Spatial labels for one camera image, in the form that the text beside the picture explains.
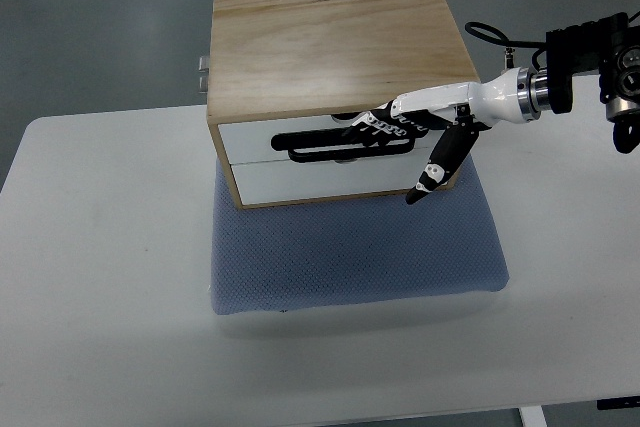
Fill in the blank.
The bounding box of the blue grey mesh cushion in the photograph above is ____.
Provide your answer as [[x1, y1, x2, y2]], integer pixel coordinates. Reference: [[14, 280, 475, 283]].
[[211, 160, 509, 315]]

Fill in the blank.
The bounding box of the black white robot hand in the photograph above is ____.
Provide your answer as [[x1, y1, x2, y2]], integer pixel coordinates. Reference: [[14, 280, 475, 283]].
[[344, 68, 540, 205]]

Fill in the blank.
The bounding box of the black table bracket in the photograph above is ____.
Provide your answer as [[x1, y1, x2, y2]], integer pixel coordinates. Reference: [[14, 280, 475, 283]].
[[596, 396, 640, 411]]

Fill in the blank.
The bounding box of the silver metal clamp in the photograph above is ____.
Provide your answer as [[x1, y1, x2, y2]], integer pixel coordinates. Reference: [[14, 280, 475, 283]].
[[198, 55, 210, 94]]

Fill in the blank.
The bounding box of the white table leg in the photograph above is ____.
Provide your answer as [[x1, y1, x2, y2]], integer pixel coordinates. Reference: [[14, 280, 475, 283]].
[[518, 406, 548, 427]]

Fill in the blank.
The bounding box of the white lower drawer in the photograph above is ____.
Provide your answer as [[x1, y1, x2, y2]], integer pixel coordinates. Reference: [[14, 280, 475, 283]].
[[231, 146, 433, 207]]

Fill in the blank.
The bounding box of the wooden drawer cabinet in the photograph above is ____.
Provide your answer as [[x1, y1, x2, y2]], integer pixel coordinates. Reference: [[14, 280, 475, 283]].
[[207, 0, 477, 208]]

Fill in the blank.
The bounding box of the white drawer black handle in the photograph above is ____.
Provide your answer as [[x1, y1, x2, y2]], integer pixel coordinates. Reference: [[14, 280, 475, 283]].
[[211, 101, 479, 166]]

